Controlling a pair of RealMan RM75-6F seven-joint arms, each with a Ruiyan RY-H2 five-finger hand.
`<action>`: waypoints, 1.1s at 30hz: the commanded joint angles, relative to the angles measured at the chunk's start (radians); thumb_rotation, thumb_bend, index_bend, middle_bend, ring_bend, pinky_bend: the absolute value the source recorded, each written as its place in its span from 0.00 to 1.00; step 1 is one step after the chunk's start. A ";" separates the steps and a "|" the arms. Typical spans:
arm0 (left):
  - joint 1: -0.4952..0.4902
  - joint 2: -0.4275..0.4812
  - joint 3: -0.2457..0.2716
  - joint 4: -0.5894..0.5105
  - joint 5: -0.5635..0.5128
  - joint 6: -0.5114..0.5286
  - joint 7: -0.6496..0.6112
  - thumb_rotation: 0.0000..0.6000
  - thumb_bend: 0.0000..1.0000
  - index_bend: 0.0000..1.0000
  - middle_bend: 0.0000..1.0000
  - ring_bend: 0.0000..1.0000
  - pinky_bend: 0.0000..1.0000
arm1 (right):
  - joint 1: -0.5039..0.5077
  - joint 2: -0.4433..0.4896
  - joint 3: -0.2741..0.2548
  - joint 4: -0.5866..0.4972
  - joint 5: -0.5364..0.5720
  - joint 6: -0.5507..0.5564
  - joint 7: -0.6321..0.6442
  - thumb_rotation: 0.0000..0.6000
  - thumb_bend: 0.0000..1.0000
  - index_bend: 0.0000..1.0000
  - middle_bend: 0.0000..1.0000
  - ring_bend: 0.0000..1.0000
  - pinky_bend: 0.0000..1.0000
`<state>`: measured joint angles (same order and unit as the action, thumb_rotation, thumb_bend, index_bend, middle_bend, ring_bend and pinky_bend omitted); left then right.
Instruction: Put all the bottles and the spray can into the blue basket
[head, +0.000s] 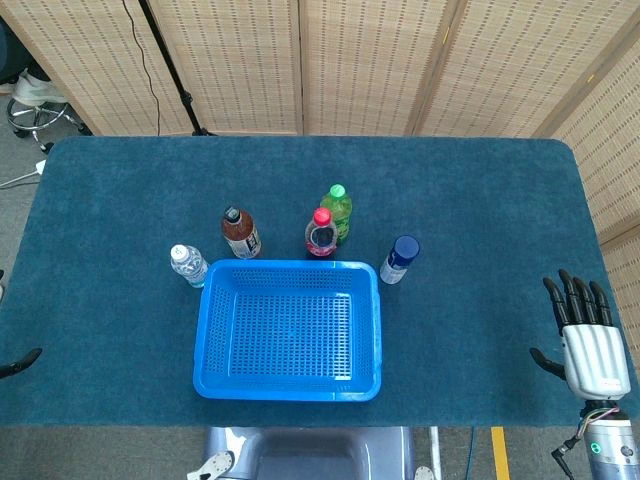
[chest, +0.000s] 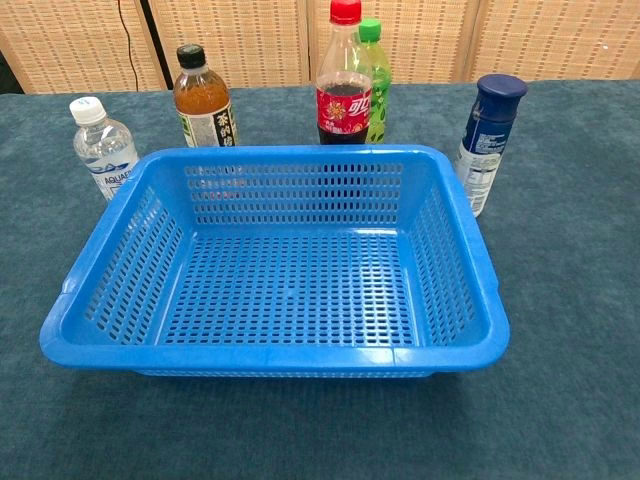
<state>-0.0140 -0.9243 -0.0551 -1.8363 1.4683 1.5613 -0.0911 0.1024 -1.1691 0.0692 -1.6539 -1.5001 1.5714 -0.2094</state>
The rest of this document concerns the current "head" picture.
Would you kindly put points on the blue-capped white bottle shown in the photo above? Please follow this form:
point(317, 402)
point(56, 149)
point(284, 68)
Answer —
point(397, 262)

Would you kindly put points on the red-capped cola bottle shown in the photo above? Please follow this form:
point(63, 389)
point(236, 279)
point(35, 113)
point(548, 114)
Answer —
point(321, 237)

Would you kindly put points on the blue-grey robot torso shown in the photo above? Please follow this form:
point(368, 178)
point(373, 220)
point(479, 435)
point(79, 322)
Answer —
point(310, 452)

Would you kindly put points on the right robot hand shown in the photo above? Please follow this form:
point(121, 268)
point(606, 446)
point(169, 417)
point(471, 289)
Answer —
point(595, 357)

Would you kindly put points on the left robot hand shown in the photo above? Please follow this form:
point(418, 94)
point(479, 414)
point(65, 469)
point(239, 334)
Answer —
point(22, 361)

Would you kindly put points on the white floor pole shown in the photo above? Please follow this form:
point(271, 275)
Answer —
point(435, 450)

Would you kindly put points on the black tripod stand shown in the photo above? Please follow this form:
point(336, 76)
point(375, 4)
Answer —
point(172, 70)

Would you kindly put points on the yellow floor tape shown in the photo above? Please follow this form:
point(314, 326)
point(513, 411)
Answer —
point(500, 452)

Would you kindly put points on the blue plastic perforated basket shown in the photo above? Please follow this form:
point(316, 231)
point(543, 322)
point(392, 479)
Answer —
point(290, 325)

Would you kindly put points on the clear water bottle white cap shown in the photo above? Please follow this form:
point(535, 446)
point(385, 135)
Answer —
point(189, 265)

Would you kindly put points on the teal table mat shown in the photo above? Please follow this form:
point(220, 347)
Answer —
point(475, 210)

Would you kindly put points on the green tea bottle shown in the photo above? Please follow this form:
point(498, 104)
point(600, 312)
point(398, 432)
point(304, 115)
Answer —
point(340, 210)

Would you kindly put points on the brown tea bottle black cap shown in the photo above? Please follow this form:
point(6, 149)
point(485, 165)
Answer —
point(241, 235)

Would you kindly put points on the white shoe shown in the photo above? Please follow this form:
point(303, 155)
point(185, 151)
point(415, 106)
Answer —
point(37, 90)

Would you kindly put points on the white floor power adapter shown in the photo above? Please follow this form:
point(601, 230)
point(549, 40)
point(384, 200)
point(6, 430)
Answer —
point(40, 168)

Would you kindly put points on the chrome stool base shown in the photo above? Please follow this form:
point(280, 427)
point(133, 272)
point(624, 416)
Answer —
point(35, 120)

